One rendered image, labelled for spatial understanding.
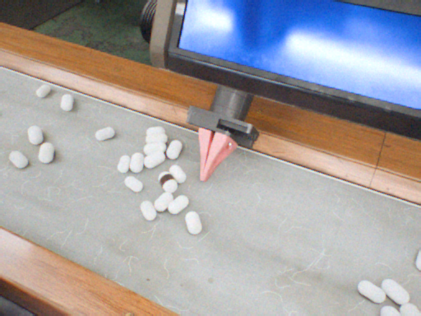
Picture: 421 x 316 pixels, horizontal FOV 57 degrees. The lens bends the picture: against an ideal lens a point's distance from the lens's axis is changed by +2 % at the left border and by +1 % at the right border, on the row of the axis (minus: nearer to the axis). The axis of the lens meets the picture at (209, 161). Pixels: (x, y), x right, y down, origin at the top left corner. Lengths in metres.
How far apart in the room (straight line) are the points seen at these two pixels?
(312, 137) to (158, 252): 0.31
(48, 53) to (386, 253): 0.73
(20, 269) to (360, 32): 0.45
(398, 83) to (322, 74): 0.04
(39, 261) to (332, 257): 0.37
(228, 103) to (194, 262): 0.23
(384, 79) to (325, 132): 0.44
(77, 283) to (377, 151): 0.47
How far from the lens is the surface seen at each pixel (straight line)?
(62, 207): 0.61
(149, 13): 1.00
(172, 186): 0.57
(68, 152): 0.68
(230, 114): 0.56
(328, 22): 0.24
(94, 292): 0.49
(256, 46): 0.25
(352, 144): 0.66
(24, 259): 0.54
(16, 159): 0.67
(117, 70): 0.81
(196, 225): 0.53
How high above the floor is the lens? 1.19
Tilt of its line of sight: 46 degrees down
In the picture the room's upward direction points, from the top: straight up
